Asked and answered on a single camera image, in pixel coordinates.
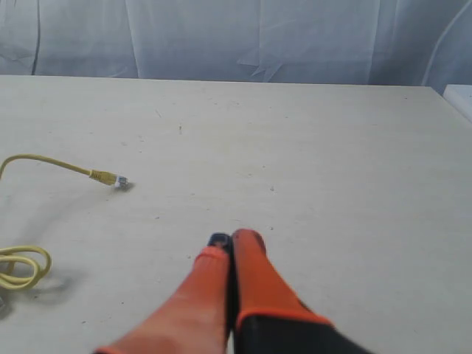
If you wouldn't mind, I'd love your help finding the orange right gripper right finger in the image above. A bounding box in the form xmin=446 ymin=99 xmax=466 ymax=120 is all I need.
xmin=232 ymin=229 xmax=354 ymax=353

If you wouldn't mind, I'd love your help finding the yellow ethernet cable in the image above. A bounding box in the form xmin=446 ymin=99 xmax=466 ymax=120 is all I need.
xmin=0 ymin=153 xmax=130 ymax=293

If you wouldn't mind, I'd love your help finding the white backdrop curtain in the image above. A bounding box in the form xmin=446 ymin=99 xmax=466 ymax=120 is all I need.
xmin=1 ymin=1 xmax=471 ymax=92

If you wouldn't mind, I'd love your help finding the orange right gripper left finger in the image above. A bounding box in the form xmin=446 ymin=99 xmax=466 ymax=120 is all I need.
xmin=95 ymin=233 xmax=232 ymax=353

